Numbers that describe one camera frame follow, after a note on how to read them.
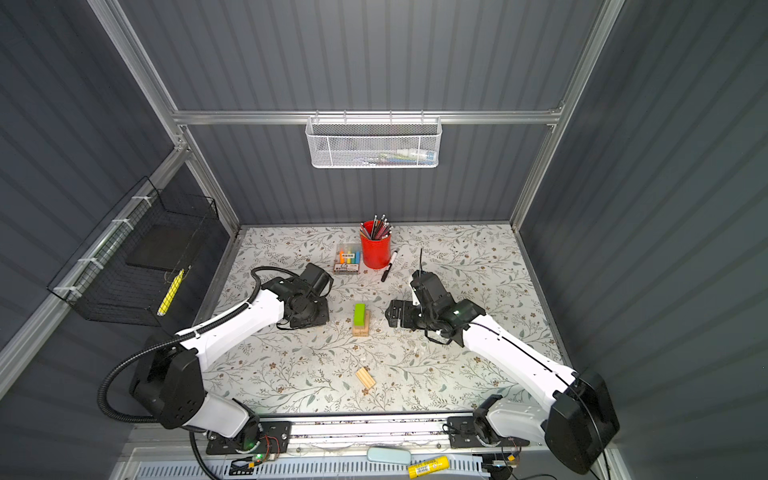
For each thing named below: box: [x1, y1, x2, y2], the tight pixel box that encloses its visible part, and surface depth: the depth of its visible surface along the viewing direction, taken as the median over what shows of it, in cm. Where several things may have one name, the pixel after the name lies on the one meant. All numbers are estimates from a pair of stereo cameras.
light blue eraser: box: [367, 447, 412, 465], surface depth 72 cm
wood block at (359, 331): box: [352, 325, 366, 337], surface depth 91 cm
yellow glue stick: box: [408, 456, 450, 479], surface depth 69 cm
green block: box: [353, 303, 367, 327], surface depth 90 cm
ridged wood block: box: [356, 367, 376, 389], surface depth 84 cm
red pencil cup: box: [361, 221, 393, 270], surface depth 104 cm
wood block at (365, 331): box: [360, 310, 371, 337], surface depth 91 cm
